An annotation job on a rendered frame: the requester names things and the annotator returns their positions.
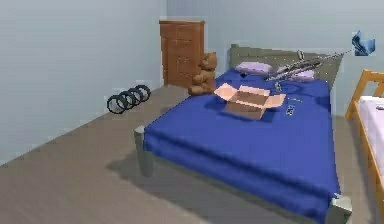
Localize brown teddy bear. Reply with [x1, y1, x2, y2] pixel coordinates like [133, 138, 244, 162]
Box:
[187, 51, 218, 97]

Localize open cardboard box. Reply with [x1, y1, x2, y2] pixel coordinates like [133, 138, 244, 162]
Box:
[213, 82, 287, 121]

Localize brown wooden chest of drawers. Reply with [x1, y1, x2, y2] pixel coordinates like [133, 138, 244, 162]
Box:
[158, 19, 206, 89]

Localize black dumbbell rings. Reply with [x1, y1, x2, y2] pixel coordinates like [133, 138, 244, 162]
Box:
[106, 84, 152, 115]

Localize lilac pillow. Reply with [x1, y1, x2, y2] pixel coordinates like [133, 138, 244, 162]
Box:
[290, 69, 316, 83]
[234, 61, 274, 76]

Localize orange wooden bed white mattress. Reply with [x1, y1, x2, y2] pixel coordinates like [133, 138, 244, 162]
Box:
[345, 69, 384, 221]

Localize blue bed with grey frame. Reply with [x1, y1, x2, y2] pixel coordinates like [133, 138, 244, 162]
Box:
[133, 43, 354, 224]

